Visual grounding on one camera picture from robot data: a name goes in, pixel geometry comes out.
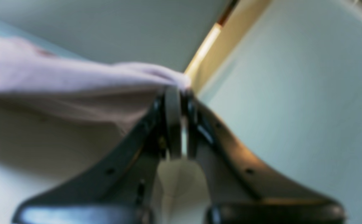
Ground mauve t-shirt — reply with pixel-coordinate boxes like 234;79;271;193
0;37;191;133

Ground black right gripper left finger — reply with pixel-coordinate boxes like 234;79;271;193
12;87;182;224

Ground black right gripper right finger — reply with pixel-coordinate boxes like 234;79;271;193
186;91;346;224

